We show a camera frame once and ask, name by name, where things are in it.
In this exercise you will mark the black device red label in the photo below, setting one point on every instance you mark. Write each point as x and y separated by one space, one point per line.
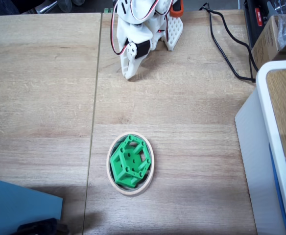
252 24

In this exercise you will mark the white ribbed container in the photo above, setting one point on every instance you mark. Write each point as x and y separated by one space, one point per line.
255 147

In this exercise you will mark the green hexagonal printed component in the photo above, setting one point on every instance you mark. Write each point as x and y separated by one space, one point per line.
123 159

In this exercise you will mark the orange black table clamp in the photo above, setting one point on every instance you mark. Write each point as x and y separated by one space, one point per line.
177 11

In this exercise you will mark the chrome metal tube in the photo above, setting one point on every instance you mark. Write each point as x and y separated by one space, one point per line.
47 7

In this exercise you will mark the green terminal connector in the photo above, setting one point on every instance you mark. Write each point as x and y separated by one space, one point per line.
108 10

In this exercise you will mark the beige masking tape roll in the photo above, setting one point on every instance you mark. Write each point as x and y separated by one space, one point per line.
133 193

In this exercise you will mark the blue foam sheet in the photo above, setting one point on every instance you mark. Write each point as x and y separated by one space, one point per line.
15 208

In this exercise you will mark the brown cardboard box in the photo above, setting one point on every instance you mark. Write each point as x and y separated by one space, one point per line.
264 46

